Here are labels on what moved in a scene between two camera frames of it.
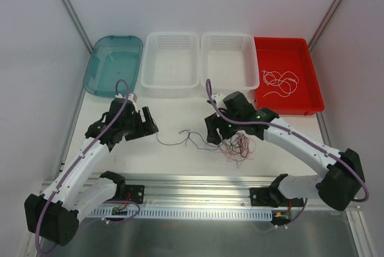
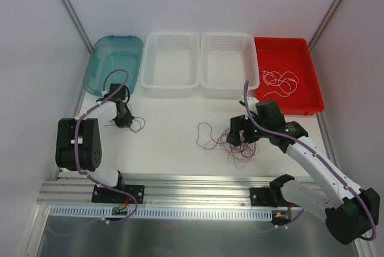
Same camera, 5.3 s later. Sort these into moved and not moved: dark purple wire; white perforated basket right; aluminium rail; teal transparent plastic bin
Moved: dark purple wire
Not moved: aluminium rail; teal transparent plastic bin; white perforated basket right
